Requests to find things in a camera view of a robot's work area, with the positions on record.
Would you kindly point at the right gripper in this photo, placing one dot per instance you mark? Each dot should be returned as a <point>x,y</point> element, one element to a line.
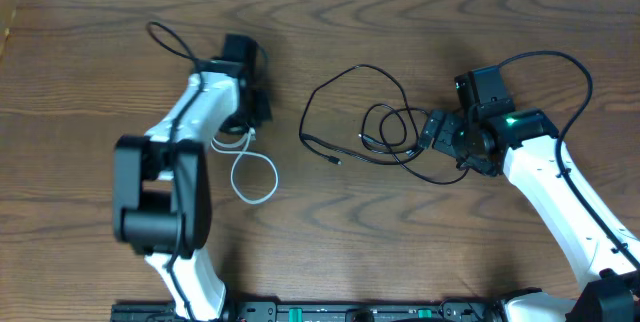
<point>443,140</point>

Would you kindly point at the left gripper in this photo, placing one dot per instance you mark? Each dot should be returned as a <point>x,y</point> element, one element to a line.
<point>265,113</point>

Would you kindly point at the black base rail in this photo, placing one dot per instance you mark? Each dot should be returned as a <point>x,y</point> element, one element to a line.
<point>450,309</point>

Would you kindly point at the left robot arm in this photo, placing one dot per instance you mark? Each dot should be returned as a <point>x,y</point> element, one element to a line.
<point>161,192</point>

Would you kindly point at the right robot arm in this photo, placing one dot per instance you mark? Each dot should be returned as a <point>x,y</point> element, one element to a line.
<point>602,253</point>

